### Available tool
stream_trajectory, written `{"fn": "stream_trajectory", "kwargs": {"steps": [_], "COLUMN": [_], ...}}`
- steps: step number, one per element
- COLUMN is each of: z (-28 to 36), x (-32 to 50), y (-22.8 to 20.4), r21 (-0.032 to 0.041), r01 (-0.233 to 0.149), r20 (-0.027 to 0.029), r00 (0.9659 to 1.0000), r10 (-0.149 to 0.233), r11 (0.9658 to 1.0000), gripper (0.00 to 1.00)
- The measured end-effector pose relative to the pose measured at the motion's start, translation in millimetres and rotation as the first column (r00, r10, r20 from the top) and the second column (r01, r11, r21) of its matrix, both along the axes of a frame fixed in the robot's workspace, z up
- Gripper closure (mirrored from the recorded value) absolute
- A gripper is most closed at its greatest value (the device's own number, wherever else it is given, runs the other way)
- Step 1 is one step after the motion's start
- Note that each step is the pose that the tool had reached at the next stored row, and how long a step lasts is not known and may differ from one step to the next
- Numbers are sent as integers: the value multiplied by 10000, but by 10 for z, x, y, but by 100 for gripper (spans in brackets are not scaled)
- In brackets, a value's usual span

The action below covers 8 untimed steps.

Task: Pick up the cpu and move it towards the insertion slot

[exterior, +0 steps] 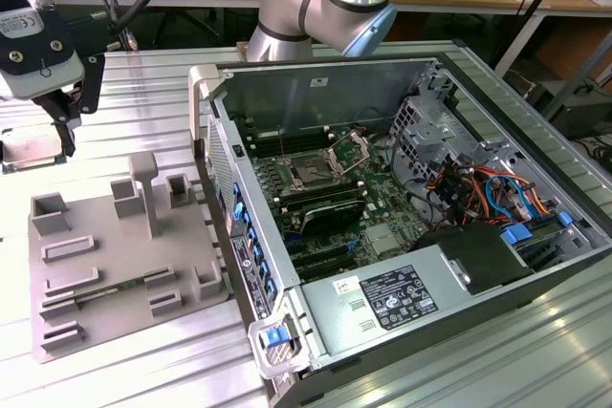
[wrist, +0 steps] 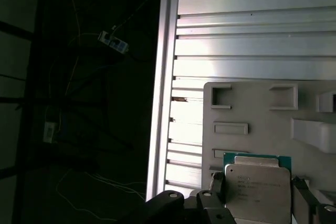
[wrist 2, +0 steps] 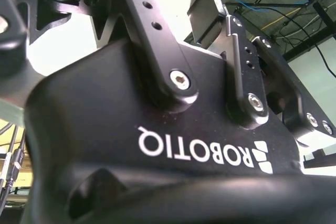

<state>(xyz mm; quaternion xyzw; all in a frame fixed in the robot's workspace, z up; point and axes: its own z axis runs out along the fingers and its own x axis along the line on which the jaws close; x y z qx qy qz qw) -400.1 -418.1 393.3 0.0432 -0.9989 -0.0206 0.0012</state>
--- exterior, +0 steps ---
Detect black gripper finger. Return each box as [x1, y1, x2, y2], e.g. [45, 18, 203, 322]
[32, 52, 107, 160]

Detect silver square CPU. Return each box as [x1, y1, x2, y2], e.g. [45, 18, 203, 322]
[0, 126, 67, 174]

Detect black RAM slot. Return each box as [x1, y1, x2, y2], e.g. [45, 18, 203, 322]
[247, 125, 331, 144]
[274, 178, 362, 202]
[279, 186, 367, 212]
[251, 136, 334, 157]

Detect CPU socket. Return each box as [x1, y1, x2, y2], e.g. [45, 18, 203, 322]
[289, 152, 336, 184]

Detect black expansion slot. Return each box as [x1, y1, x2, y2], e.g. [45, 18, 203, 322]
[286, 241, 353, 261]
[294, 254, 358, 280]

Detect grey plastic parts rack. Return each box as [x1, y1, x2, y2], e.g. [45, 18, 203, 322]
[29, 152, 231, 365]

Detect green RAM stick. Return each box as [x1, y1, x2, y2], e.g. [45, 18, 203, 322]
[76, 278, 147, 307]

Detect open PC case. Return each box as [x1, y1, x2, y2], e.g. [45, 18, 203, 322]
[187, 47, 612, 408]

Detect metal socket cover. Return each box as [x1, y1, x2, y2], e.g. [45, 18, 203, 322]
[327, 133, 372, 178]

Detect black graphics card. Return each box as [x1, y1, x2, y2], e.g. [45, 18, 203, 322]
[294, 198, 367, 238]

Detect grey power supply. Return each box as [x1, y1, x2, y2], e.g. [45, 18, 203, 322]
[299, 243, 479, 359]

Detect green motherboard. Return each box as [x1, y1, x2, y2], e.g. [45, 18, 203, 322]
[238, 116, 431, 285]

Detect silver chipset heatsink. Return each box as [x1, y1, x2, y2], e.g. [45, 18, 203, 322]
[365, 225, 401, 254]

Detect metal drive cage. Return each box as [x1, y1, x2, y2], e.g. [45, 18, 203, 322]
[387, 95, 479, 175]

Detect black fan shroud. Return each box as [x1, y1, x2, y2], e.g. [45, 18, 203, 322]
[409, 224, 535, 295]

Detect blue carrier tab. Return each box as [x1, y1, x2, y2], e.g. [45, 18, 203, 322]
[501, 224, 535, 247]

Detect black computer tower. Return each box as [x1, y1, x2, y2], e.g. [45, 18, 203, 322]
[549, 92, 612, 141]

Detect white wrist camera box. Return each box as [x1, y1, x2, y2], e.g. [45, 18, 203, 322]
[0, 6, 86, 99]

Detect black cable with brass sleeve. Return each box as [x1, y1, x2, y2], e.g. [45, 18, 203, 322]
[78, 0, 141, 52]

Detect beige case handle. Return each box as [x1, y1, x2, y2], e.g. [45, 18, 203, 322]
[187, 65, 226, 142]

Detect black wire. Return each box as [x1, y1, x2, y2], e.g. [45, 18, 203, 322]
[387, 133, 434, 189]

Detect blue data cable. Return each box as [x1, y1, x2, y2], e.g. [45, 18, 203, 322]
[483, 173, 533, 224]

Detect orange power wire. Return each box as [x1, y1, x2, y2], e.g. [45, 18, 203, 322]
[466, 166, 560, 216]

